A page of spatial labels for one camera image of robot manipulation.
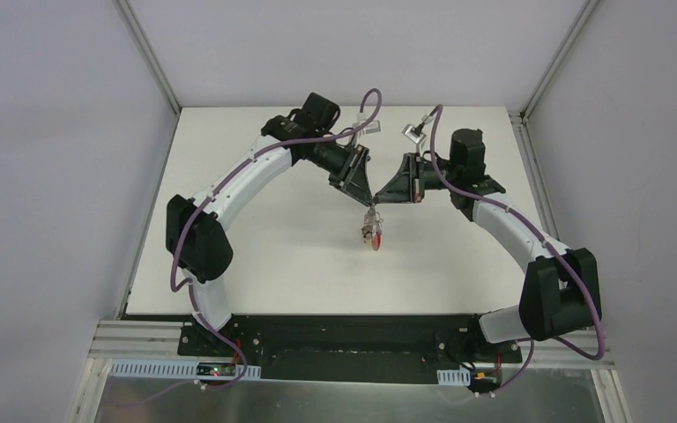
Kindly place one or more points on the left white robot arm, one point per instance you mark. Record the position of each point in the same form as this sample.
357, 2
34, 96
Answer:
196, 227

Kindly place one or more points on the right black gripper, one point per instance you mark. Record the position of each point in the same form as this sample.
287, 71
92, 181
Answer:
414, 179

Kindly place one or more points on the keyring with coloured keys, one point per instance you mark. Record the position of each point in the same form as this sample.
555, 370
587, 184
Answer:
372, 228

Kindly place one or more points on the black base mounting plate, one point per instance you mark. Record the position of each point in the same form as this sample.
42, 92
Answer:
402, 349

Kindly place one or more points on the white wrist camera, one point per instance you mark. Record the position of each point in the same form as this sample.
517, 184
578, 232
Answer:
415, 133
366, 128

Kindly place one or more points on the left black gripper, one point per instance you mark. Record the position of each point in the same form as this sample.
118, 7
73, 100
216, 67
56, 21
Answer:
351, 166

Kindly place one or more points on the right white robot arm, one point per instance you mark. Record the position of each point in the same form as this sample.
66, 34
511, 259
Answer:
560, 292

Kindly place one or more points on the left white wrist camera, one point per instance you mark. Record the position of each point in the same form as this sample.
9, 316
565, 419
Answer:
366, 128

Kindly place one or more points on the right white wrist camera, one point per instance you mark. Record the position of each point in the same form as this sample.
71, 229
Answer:
415, 133

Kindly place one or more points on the aluminium frame rail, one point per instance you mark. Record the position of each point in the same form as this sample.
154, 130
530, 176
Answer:
159, 340

